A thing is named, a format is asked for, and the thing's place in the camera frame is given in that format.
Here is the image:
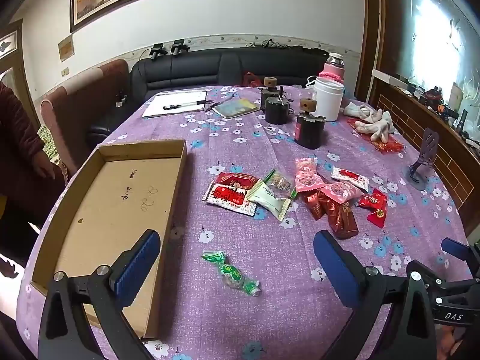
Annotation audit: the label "black jar with wooden knob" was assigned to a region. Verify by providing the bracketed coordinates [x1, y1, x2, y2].
[295, 98, 326, 150]

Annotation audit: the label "clear green-edged snack packet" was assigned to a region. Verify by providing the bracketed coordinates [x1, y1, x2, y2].
[264, 169, 297, 200]

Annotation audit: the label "pink thermos flask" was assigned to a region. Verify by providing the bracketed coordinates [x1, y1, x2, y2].
[318, 53, 345, 83]

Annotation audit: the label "brown cardboard tray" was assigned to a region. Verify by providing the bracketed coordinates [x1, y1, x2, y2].
[18, 139, 186, 331]

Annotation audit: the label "small colourful notebook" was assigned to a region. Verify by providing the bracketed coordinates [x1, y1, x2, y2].
[212, 98, 260, 119]

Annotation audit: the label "green floral cloth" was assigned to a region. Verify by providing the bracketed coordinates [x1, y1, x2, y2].
[37, 124, 60, 165]

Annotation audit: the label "red long snack bar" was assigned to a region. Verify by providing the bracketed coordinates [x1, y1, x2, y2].
[215, 172, 258, 190]

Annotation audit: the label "white green snack packet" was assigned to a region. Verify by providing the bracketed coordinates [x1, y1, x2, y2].
[246, 180, 291, 221]

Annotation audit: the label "black round jar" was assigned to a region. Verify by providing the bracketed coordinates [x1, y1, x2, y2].
[264, 97, 290, 125]

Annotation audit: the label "black white pen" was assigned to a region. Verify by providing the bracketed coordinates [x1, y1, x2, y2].
[163, 100, 210, 111]

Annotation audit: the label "brown red armchair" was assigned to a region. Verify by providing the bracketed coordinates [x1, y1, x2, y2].
[40, 58, 129, 176]

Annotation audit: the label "green candy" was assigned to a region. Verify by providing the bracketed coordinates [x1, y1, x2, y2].
[202, 251, 262, 297]

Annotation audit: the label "white plastic canister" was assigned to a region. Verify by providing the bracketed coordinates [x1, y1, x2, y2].
[307, 76, 344, 122]

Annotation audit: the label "white red snack packet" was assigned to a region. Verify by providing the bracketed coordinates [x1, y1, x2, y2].
[202, 182, 256, 217]

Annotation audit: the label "red foil candy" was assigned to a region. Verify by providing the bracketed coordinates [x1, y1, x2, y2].
[358, 189, 387, 228]

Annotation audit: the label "rear black jar wooden knob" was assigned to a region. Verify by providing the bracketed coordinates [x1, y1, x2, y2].
[260, 76, 285, 111]

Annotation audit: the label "white work gloves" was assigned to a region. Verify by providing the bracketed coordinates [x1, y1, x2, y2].
[343, 102, 395, 142]

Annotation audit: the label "black leather sofa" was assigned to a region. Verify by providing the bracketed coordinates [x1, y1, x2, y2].
[85, 46, 329, 149]

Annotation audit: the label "pink cartoon snack packet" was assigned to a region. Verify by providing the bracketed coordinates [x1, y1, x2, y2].
[295, 158, 326, 193]

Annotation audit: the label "wooden sideboard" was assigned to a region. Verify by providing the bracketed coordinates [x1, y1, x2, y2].
[370, 78, 480, 235]

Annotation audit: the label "red foil bag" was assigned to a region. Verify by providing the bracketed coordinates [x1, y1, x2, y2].
[346, 118, 404, 154]

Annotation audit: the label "purple floral tablecloth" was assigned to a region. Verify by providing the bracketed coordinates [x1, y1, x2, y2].
[14, 84, 474, 360]

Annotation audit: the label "dark red foil packet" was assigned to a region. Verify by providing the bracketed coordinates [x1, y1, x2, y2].
[318, 191, 359, 240]

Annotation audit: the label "small white red packet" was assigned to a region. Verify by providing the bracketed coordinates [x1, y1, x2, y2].
[331, 166, 369, 192]

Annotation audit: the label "white paper pad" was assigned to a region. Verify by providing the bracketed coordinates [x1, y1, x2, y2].
[142, 89, 208, 119]

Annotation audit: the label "black phone stand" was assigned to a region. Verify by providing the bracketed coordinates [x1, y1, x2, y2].
[405, 127, 439, 191]

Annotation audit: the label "person in dark red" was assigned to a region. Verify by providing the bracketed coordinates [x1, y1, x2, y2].
[0, 85, 65, 267]

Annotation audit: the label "black device on sofa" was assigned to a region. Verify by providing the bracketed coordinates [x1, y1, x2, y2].
[149, 43, 168, 61]
[171, 39, 190, 56]

